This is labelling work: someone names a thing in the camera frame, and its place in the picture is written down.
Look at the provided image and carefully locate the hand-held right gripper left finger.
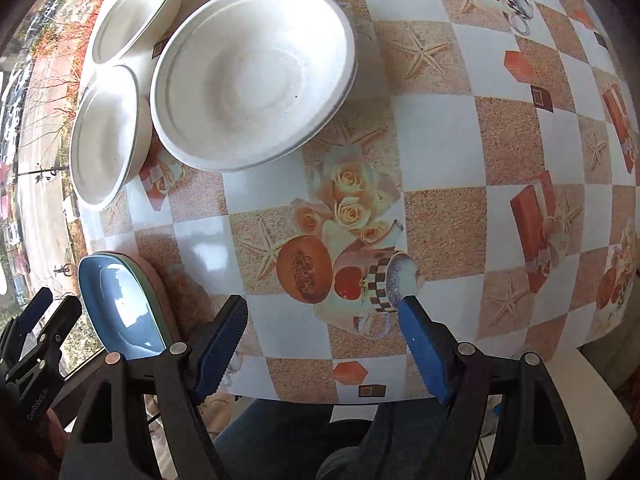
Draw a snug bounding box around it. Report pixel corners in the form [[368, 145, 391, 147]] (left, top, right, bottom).
[[59, 294, 249, 480]]

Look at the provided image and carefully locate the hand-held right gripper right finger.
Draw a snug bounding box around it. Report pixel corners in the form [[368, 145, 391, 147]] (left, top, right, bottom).
[[397, 295, 587, 480]]

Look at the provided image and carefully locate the small white bowl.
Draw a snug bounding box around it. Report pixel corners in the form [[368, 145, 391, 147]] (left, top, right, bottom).
[[91, 0, 183, 65], [70, 64, 152, 212]]

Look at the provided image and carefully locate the checkered printed tablecloth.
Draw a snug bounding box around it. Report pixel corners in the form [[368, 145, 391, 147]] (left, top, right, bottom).
[[75, 0, 640, 403]]

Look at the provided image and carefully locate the person's leg in jeans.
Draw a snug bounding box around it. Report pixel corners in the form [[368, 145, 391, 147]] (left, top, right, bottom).
[[212, 394, 383, 480]]

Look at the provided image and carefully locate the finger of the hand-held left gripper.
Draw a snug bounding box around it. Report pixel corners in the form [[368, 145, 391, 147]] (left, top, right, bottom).
[[5, 294, 83, 386], [9, 287, 54, 347]]

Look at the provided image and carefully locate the blue plate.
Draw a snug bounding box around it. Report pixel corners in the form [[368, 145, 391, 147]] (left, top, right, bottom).
[[78, 254, 168, 362]]

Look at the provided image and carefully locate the large white bowl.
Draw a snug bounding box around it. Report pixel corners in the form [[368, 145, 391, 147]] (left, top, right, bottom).
[[150, 0, 359, 173]]

